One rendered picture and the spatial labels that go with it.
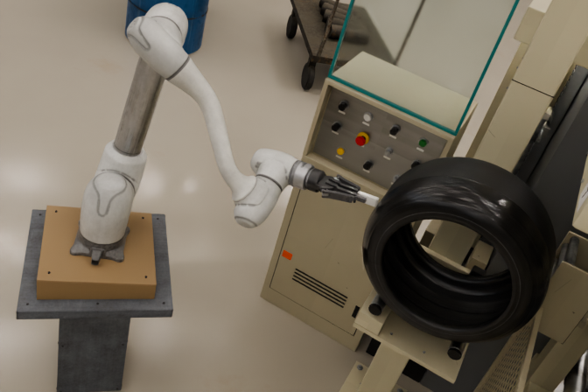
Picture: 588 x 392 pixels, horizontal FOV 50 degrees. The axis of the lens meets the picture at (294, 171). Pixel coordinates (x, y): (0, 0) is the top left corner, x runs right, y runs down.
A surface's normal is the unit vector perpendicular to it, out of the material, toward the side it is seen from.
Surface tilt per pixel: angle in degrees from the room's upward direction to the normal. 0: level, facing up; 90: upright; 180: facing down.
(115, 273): 4
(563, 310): 90
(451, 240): 90
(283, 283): 90
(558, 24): 90
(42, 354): 0
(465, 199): 44
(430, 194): 51
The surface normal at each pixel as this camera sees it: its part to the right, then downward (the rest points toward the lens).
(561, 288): -0.46, 0.43
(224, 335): 0.24, -0.79
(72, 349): 0.22, 0.62
